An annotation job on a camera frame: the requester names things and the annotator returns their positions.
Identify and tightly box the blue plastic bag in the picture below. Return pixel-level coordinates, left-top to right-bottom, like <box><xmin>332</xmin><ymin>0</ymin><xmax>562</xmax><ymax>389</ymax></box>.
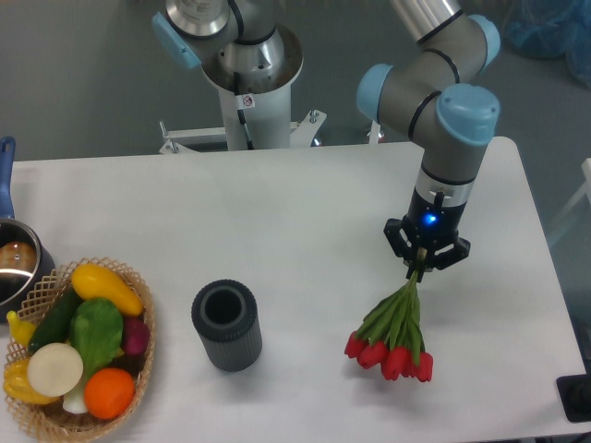
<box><xmin>501</xmin><ymin>1</ymin><xmax>590</xmax><ymax>87</ymax></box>

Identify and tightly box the yellow bell pepper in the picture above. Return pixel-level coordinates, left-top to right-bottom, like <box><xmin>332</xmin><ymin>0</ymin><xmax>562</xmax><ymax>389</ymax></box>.
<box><xmin>3</xmin><ymin>358</ymin><xmax>60</xmax><ymax>405</ymax></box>

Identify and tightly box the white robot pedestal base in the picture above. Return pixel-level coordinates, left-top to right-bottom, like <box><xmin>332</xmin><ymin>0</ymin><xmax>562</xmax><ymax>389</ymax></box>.
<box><xmin>159</xmin><ymin>84</ymin><xmax>327</xmax><ymax>154</ymax></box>

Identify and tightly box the orange fruit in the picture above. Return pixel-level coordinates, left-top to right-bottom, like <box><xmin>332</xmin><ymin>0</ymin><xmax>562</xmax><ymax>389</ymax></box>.
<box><xmin>84</xmin><ymin>367</ymin><xmax>135</xmax><ymax>420</ymax></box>

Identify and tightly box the black device at table edge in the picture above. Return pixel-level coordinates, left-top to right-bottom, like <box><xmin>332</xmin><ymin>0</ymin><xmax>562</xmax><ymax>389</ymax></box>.
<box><xmin>556</xmin><ymin>374</ymin><xmax>590</xmax><ymax>423</ymax></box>

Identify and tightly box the yellow squash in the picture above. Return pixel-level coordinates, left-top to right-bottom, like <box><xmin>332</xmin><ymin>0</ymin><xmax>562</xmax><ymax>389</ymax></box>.
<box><xmin>70</xmin><ymin>263</ymin><xmax>144</xmax><ymax>317</ymax></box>

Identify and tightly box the black cable on pedestal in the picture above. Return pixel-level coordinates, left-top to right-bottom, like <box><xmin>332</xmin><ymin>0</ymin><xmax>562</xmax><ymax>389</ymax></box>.
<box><xmin>232</xmin><ymin>71</ymin><xmax>255</xmax><ymax>150</ymax></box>

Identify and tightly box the blue handled saucepan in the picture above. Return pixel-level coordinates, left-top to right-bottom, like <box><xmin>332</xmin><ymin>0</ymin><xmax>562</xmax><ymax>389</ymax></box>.
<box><xmin>1</xmin><ymin>137</ymin><xmax>54</xmax><ymax>325</ymax></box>

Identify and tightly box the purple red onion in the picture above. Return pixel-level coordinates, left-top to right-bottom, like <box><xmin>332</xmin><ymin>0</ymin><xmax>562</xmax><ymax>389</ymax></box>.
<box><xmin>121</xmin><ymin>317</ymin><xmax>151</xmax><ymax>356</ymax></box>

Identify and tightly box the dark grey ribbed vase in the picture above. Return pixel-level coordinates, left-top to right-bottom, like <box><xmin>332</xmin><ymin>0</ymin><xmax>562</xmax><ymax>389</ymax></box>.
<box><xmin>191</xmin><ymin>280</ymin><xmax>263</xmax><ymax>372</ymax></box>

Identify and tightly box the red tulip bouquet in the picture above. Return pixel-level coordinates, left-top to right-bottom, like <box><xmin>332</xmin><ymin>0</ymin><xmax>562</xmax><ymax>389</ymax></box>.
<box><xmin>344</xmin><ymin>249</ymin><xmax>434</xmax><ymax>383</ymax></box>

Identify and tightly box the woven wicker basket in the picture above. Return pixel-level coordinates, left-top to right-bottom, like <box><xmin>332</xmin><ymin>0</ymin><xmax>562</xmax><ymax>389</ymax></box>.
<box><xmin>1</xmin><ymin>257</ymin><xmax>156</xmax><ymax>442</ymax></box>

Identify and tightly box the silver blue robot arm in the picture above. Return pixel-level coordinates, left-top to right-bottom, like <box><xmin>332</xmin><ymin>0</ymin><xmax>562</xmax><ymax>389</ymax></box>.
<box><xmin>151</xmin><ymin>1</ymin><xmax>501</xmax><ymax>280</ymax></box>

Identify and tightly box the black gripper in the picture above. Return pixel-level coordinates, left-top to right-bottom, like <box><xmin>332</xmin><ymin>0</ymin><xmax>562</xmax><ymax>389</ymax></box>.
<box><xmin>383</xmin><ymin>190</ymin><xmax>471</xmax><ymax>281</ymax></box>

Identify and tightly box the green cucumber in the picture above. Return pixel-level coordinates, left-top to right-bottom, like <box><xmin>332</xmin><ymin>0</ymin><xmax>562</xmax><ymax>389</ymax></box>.
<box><xmin>28</xmin><ymin>287</ymin><xmax>83</xmax><ymax>354</ymax></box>

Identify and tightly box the white round onion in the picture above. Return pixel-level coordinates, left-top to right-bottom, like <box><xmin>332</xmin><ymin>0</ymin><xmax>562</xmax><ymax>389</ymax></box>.
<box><xmin>27</xmin><ymin>342</ymin><xmax>83</xmax><ymax>397</ymax></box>

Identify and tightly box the green lettuce leaf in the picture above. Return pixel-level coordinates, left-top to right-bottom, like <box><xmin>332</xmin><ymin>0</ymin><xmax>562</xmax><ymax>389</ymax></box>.
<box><xmin>63</xmin><ymin>298</ymin><xmax>123</xmax><ymax>414</ymax></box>

